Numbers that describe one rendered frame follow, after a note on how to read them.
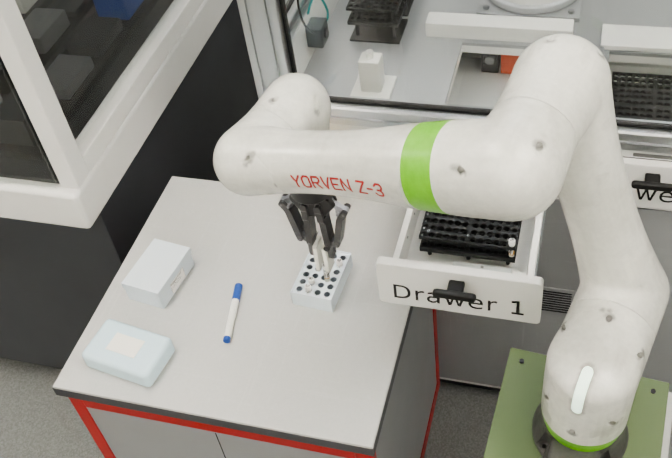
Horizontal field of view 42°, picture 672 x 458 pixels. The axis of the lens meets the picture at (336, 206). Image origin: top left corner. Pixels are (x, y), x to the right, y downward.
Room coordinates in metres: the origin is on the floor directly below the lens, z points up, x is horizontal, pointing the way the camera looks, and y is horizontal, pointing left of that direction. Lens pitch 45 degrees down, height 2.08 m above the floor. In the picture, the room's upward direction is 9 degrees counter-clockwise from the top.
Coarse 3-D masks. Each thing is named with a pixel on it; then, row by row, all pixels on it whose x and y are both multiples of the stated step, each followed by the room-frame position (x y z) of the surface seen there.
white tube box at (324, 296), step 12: (336, 252) 1.17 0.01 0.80; (348, 252) 1.16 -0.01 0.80; (312, 264) 1.14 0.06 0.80; (336, 264) 1.14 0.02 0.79; (348, 264) 1.14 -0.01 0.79; (300, 276) 1.12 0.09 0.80; (312, 276) 1.12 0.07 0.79; (336, 276) 1.10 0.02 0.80; (300, 288) 1.09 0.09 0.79; (312, 288) 1.08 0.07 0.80; (324, 288) 1.08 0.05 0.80; (336, 288) 1.07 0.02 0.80; (300, 300) 1.07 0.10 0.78; (312, 300) 1.06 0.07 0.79; (324, 300) 1.05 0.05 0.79; (336, 300) 1.07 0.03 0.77
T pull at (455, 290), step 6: (450, 282) 0.95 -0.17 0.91; (456, 282) 0.95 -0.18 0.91; (462, 282) 0.95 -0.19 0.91; (450, 288) 0.94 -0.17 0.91; (456, 288) 0.94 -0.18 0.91; (462, 288) 0.93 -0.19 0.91; (432, 294) 0.94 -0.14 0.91; (438, 294) 0.93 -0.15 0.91; (444, 294) 0.93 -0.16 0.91; (450, 294) 0.92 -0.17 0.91; (456, 294) 0.92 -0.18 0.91; (462, 294) 0.92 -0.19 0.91; (468, 294) 0.92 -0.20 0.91; (474, 294) 0.92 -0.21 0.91; (462, 300) 0.91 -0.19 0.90; (468, 300) 0.91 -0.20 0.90; (474, 300) 0.91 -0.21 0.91
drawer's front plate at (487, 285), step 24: (384, 264) 1.00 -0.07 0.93; (408, 264) 0.99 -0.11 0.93; (432, 264) 0.98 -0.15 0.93; (384, 288) 1.00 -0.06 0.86; (408, 288) 0.99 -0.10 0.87; (432, 288) 0.97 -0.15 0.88; (480, 288) 0.94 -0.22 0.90; (504, 288) 0.92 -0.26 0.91; (528, 288) 0.91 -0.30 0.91; (480, 312) 0.94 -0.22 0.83; (504, 312) 0.92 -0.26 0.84; (528, 312) 0.91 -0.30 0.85
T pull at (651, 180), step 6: (648, 174) 1.13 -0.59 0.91; (654, 174) 1.13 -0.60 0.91; (636, 180) 1.12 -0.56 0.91; (648, 180) 1.12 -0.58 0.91; (654, 180) 1.11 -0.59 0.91; (660, 180) 1.11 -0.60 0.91; (636, 186) 1.11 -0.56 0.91; (642, 186) 1.11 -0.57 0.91; (648, 186) 1.10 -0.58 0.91; (654, 186) 1.10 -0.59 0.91; (660, 186) 1.10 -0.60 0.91; (666, 186) 1.09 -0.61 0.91
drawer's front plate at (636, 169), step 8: (624, 160) 1.16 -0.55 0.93; (632, 160) 1.16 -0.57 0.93; (640, 160) 1.15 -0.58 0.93; (648, 160) 1.15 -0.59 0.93; (656, 160) 1.15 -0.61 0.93; (632, 168) 1.15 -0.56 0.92; (640, 168) 1.14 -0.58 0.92; (648, 168) 1.14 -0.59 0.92; (656, 168) 1.13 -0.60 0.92; (664, 168) 1.13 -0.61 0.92; (632, 176) 1.15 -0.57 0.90; (640, 176) 1.14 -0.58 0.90; (664, 176) 1.13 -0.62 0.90; (632, 192) 1.14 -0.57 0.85; (640, 192) 1.14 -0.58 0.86; (656, 192) 1.13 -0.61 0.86; (640, 200) 1.14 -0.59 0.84; (648, 200) 1.13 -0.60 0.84; (656, 200) 1.13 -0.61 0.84; (664, 208) 1.12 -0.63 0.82
